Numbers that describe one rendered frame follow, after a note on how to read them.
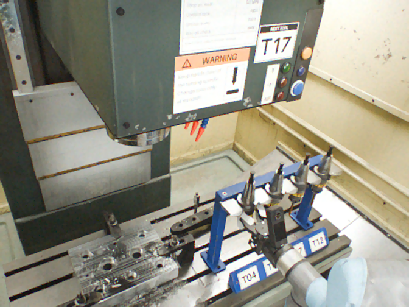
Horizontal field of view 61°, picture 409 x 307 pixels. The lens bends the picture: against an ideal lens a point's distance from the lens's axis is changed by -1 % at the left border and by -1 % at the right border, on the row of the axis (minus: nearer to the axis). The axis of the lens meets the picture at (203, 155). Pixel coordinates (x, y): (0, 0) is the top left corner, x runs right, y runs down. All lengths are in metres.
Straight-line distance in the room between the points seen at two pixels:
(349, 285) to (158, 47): 0.49
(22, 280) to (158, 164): 0.72
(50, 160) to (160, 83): 0.85
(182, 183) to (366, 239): 1.03
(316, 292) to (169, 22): 0.71
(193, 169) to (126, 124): 1.62
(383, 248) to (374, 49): 0.81
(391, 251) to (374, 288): 1.04
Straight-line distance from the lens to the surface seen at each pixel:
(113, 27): 0.54
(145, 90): 0.60
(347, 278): 0.65
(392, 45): 1.50
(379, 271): 0.68
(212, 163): 2.27
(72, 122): 1.31
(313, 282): 0.96
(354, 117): 1.64
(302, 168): 1.16
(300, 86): 0.81
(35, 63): 1.26
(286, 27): 0.73
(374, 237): 1.71
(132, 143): 0.81
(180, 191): 2.04
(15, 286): 1.33
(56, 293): 1.28
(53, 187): 1.47
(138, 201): 1.69
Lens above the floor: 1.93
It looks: 35 degrees down
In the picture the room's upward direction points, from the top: 6 degrees clockwise
